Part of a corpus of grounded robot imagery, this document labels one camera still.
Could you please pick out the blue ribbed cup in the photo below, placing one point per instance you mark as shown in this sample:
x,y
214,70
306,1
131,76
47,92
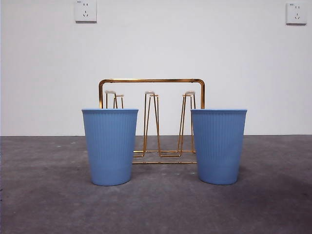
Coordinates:
x,y
218,146
109,146

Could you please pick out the white wall socket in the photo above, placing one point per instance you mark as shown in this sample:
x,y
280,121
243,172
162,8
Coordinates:
x,y
296,14
85,11

